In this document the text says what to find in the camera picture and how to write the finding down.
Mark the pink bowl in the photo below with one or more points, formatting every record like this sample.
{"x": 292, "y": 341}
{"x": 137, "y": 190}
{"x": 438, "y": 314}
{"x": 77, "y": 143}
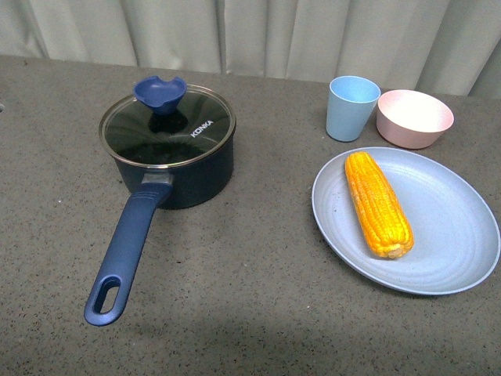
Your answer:
{"x": 412, "y": 119}

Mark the glass lid with blue knob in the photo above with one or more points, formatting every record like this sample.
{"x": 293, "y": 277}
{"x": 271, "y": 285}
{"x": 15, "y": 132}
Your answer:
{"x": 166, "y": 124}

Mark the yellow corn cob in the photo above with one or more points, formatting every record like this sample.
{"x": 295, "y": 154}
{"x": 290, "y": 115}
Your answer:
{"x": 386, "y": 229}

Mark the grey curtain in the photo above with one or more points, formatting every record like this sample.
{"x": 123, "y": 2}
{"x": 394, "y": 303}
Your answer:
{"x": 446, "y": 47}

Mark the light blue plate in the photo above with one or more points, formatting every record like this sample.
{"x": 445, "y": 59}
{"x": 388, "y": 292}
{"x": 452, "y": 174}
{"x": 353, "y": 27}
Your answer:
{"x": 457, "y": 240}

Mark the light blue cup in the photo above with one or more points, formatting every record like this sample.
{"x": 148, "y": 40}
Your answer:
{"x": 351, "y": 102}

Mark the dark blue saucepan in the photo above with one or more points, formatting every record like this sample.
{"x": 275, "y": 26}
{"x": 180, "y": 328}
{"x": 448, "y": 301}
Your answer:
{"x": 172, "y": 187}

